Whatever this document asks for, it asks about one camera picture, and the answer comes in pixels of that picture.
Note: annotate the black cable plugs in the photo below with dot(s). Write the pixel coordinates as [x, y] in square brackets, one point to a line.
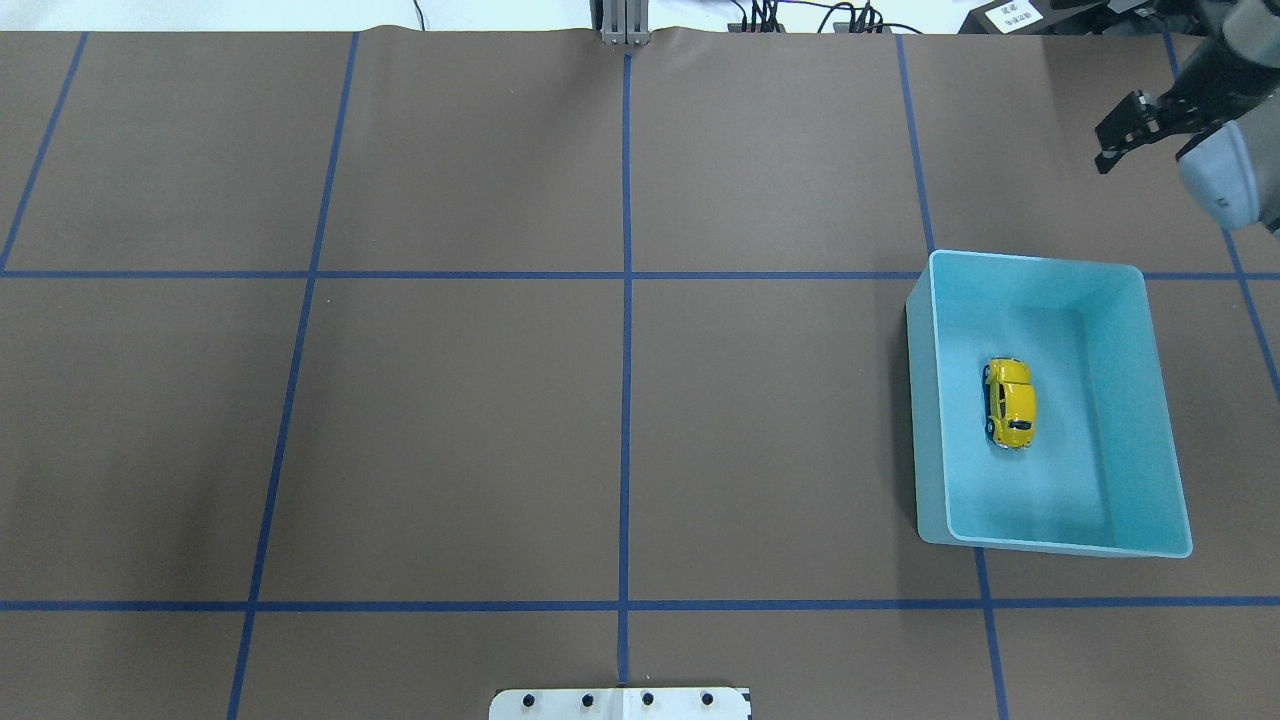
[841, 17]

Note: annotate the yellow beetle toy car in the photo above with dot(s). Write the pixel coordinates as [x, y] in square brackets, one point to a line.
[1011, 403]

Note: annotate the light blue plastic bin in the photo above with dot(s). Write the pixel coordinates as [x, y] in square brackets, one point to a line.
[1101, 475]

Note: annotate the grey aluminium post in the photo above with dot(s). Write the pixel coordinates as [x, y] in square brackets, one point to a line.
[622, 22]

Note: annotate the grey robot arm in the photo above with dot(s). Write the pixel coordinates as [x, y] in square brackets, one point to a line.
[1232, 171]

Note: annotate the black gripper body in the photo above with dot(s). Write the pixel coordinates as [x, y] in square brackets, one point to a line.
[1206, 92]

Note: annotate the black device with label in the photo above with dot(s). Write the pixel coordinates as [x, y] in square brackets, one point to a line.
[1005, 18]

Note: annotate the white metal mount base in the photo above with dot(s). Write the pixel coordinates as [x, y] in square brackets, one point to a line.
[672, 702]

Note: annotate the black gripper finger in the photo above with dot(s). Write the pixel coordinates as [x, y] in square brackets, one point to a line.
[1136, 106]
[1118, 139]

